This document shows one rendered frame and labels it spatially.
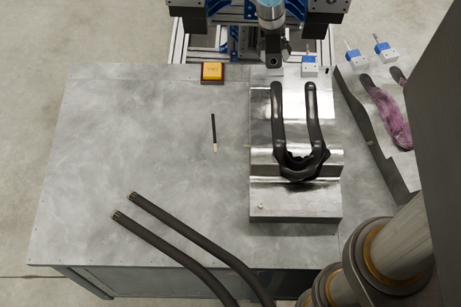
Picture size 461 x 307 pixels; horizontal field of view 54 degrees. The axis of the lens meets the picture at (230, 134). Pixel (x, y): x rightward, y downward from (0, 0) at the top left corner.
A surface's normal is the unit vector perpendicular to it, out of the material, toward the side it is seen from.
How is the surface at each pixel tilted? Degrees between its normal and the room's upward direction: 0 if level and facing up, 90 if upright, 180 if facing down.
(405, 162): 0
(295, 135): 28
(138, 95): 0
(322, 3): 90
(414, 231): 90
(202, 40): 0
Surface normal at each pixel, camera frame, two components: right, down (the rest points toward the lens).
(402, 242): -0.92, 0.35
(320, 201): 0.00, -0.47
